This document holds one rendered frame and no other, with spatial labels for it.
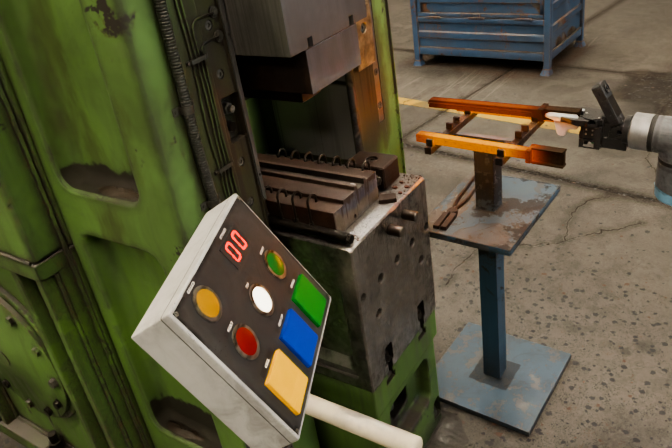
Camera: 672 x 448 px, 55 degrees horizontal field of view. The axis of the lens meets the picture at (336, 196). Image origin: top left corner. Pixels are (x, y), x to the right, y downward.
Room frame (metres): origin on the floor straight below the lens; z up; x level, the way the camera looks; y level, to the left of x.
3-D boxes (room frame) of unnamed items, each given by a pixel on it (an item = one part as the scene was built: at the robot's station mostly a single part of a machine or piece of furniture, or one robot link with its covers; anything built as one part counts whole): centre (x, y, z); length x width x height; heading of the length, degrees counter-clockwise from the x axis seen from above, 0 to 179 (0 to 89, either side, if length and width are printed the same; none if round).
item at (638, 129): (1.41, -0.76, 1.00); 0.10 x 0.05 x 0.09; 140
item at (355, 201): (1.50, 0.12, 0.96); 0.42 x 0.20 x 0.09; 53
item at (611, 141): (1.46, -0.70, 1.00); 0.12 x 0.08 x 0.09; 49
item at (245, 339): (0.76, 0.17, 1.09); 0.05 x 0.03 x 0.04; 143
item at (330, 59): (1.50, 0.12, 1.32); 0.42 x 0.20 x 0.10; 53
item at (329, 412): (1.04, 0.09, 0.62); 0.44 x 0.05 x 0.05; 53
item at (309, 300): (0.95, 0.08, 1.01); 0.07 x 0.05 x 0.07; 168
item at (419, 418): (1.55, 0.09, 0.23); 0.55 x 0.37 x 0.47; 53
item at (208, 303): (0.77, 0.21, 1.16); 0.05 x 0.03 x 0.04; 143
